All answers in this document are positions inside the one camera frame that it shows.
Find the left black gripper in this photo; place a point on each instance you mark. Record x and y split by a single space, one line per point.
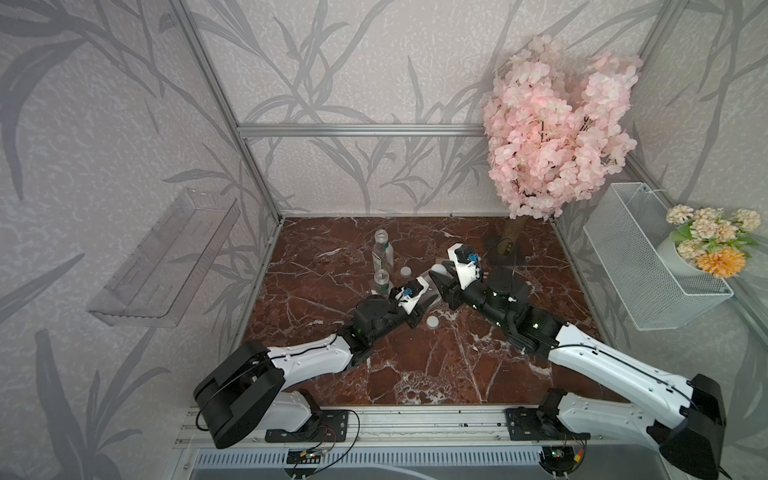
417 314

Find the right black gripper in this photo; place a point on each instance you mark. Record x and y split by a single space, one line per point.
449 292

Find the square clear plastic bottle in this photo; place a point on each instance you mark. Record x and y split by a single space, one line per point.
427 283

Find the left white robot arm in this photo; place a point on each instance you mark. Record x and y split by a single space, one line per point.
249 392

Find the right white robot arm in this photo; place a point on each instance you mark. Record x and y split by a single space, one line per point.
681 418

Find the middle clear plastic bottle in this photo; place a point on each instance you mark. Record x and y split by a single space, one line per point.
381 284

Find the far clear plastic bottle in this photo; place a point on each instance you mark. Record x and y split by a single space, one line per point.
383 252

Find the pink artificial blossom tree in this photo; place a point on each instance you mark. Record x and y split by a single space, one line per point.
554 136

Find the right base wiring bundle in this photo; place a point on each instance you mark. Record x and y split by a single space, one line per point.
561 459

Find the potted pastel flower bouquet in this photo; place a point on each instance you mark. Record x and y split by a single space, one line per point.
705 241

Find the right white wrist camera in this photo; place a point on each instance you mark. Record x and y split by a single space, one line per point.
464 264

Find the white wire mesh basket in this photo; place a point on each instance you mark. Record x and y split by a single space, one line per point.
630 236

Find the clear acrylic wall shelf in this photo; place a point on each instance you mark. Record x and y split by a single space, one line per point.
154 287

